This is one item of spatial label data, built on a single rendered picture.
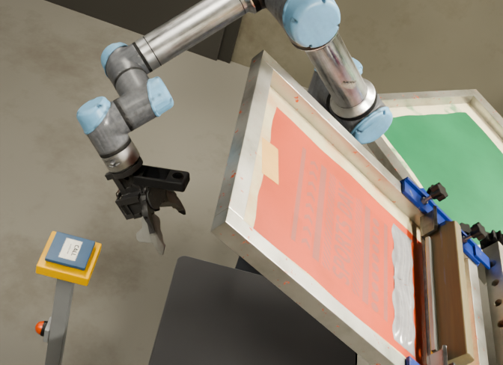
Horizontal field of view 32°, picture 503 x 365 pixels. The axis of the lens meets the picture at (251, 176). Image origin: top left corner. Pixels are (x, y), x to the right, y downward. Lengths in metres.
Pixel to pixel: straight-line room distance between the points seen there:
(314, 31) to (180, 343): 0.78
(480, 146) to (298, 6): 1.39
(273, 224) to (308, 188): 0.20
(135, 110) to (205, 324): 0.59
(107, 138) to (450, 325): 0.81
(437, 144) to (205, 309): 1.16
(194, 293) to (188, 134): 2.13
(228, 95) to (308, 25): 2.76
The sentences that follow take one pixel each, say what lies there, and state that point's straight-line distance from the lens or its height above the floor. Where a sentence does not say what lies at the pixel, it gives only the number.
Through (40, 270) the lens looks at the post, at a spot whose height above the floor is 0.94.
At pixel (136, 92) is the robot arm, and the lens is 1.82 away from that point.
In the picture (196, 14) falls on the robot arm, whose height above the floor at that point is 1.60.
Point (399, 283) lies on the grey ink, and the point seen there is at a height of 1.26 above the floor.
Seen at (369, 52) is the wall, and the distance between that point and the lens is 4.64.
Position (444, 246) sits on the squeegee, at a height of 1.28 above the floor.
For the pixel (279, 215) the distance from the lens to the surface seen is 1.67.
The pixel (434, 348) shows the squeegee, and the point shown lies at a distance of 1.84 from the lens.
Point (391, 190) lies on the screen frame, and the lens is 2.09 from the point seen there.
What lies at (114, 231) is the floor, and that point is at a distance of 3.64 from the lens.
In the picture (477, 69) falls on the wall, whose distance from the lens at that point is 4.64.
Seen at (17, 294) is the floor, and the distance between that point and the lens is 3.36.
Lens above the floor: 2.53
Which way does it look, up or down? 38 degrees down
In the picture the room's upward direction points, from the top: 17 degrees clockwise
